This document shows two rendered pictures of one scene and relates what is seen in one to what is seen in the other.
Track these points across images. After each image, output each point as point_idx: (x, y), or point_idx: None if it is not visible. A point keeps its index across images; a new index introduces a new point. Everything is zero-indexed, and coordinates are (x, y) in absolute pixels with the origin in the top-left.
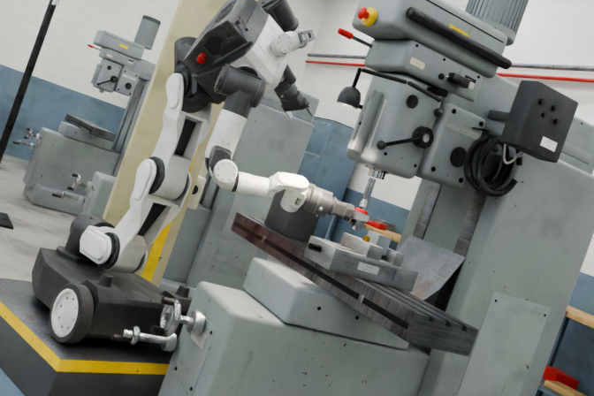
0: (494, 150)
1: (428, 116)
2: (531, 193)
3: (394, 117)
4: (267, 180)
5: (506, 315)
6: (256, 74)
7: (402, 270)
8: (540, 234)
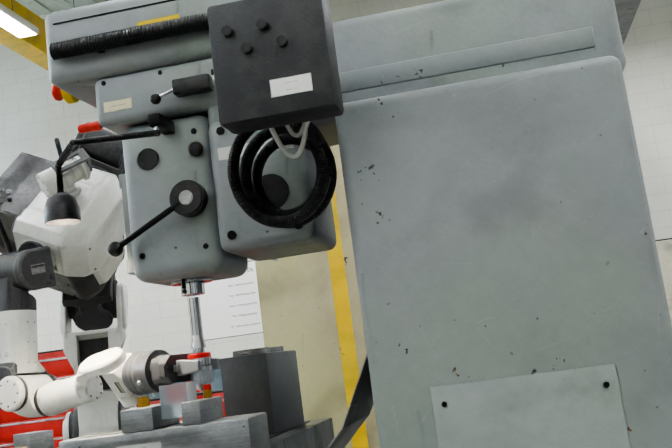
0: (305, 146)
1: (188, 163)
2: (406, 173)
3: (131, 196)
4: (74, 378)
5: (494, 421)
6: (37, 245)
7: (209, 427)
8: (481, 234)
